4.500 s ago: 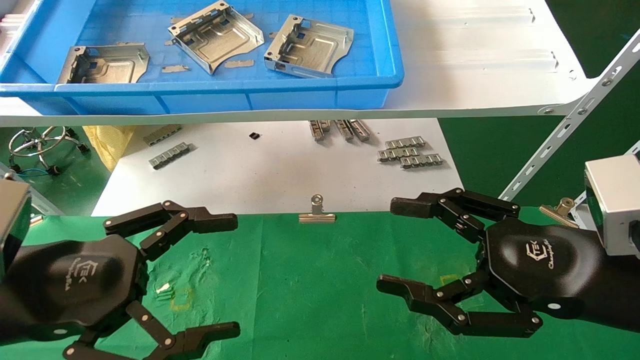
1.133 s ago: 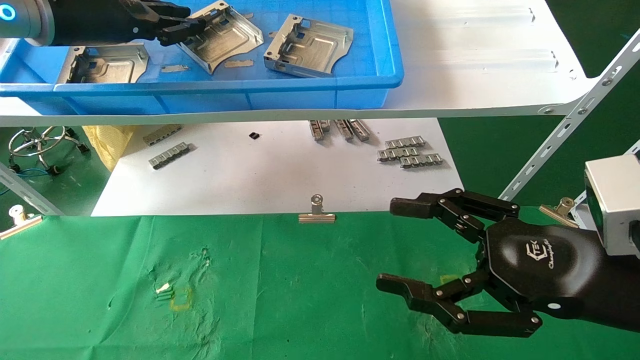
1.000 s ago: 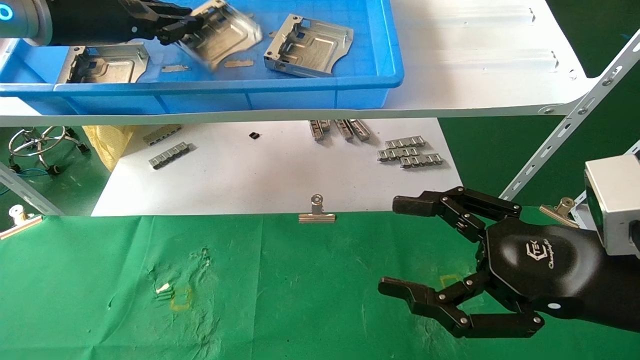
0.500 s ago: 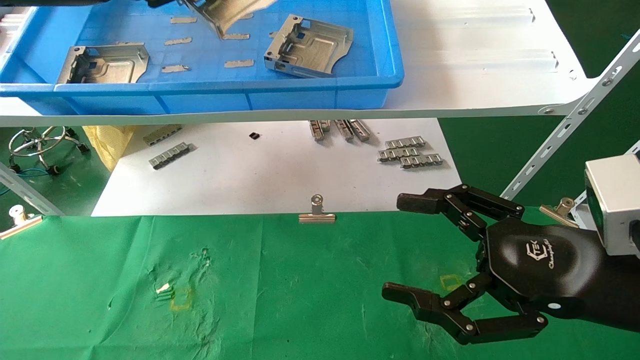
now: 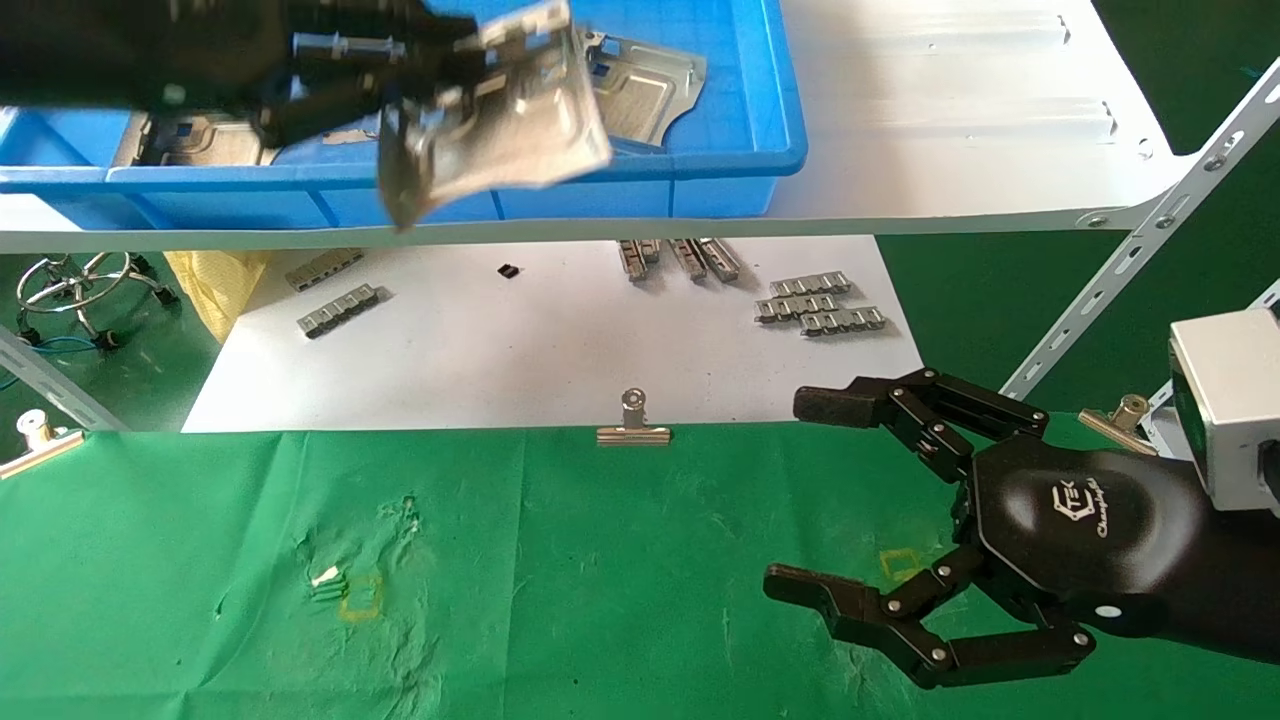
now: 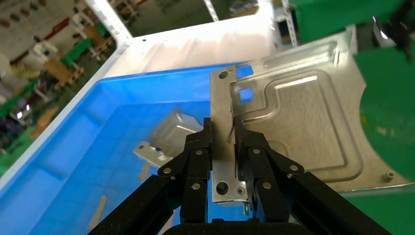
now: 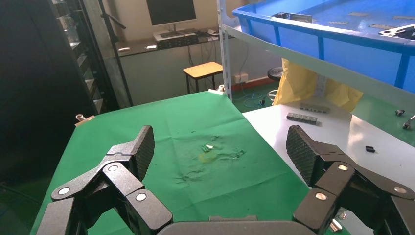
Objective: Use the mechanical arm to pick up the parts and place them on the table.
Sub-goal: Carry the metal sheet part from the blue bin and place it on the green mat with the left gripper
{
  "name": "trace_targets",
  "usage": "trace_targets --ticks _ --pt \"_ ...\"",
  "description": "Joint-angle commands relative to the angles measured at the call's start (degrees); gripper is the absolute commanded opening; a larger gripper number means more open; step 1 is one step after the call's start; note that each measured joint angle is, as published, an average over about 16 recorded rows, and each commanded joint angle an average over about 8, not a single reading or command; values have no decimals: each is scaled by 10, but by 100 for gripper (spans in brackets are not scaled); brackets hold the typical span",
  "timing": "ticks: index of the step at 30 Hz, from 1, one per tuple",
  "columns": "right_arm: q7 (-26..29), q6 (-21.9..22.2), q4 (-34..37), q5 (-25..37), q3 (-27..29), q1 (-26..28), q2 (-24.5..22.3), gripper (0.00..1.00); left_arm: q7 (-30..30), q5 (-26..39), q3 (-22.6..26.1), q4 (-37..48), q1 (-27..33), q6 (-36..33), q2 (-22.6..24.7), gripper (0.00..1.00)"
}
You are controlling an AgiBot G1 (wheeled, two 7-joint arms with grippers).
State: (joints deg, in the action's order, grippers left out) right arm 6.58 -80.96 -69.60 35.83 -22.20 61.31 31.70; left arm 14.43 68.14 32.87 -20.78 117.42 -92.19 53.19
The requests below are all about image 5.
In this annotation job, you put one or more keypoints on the white metal rack shelf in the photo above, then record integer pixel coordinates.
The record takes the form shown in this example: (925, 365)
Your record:
(950, 120)

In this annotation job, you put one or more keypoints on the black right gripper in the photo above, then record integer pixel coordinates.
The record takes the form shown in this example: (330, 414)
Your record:
(1080, 530)

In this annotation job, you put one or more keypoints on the white table sheet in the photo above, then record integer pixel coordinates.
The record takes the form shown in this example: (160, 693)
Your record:
(500, 360)

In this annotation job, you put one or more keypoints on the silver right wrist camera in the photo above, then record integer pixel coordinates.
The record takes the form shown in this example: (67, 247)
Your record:
(1230, 400)

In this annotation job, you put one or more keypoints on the white perforated rack post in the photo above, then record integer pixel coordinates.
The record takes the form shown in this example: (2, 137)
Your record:
(1130, 255)
(60, 385)

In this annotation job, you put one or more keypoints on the silver binder clip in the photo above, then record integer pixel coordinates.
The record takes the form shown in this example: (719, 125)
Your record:
(35, 445)
(1120, 420)
(633, 425)

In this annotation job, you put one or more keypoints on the sheet metal part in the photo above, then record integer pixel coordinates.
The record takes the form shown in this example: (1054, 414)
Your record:
(510, 120)

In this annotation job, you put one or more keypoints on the flat sheet metal plate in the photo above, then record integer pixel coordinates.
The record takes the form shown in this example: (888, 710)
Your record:
(650, 95)

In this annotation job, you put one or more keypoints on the grey stamped metal part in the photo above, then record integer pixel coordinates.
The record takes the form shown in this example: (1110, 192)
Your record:
(200, 145)

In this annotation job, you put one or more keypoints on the grey metal connector strip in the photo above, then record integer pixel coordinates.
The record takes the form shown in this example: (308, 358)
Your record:
(795, 307)
(843, 320)
(810, 285)
(720, 258)
(688, 258)
(338, 310)
(638, 258)
(323, 268)

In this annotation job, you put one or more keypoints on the blue plastic bin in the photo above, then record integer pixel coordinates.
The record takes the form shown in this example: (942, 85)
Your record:
(700, 190)

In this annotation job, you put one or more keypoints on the yellow plastic bag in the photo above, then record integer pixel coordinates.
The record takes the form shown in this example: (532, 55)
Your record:
(215, 290)

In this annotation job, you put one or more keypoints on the green table cloth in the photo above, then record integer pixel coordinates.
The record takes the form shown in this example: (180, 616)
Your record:
(600, 600)

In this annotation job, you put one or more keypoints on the small white tape scrap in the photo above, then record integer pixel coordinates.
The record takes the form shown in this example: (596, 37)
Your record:
(325, 577)

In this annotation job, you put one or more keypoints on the chrome stool base with casters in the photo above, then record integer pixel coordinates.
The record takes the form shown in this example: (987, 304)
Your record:
(80, 298)

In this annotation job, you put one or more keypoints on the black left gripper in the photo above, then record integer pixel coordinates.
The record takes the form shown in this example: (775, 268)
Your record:
(120, 50)

